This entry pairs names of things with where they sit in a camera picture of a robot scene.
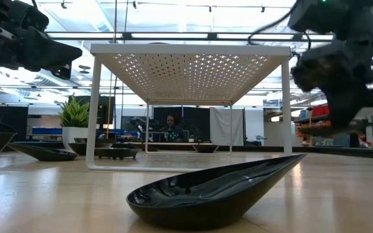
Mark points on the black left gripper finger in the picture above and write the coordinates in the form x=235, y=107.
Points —
x=50, y=55
x=64, y=72

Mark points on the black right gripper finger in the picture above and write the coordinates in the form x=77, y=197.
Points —
x=345, y=106

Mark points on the black leaf-shaped mini plate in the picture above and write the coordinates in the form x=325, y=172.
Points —
x=206, y=149
x=79, y=149

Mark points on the black teardrop mini plate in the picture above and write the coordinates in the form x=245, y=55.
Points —
x=212, y=207
x=44, y=155

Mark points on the black small square mini plate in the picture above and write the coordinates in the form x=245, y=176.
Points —
x=117, y=152

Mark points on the shelf with red bins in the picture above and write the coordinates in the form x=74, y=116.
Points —
x=317, y=111

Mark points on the small green potted plant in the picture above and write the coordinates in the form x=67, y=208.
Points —
x=73, y=113

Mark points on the black monitor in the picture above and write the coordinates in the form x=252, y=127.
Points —
x=105, y=110

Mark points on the blue bins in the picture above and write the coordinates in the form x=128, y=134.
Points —
x=45, y=131

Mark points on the white cloth sheet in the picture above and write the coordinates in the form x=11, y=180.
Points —
x=227, y=126

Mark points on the white perforated shelf rack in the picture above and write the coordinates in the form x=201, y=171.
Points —
x=189, y=50

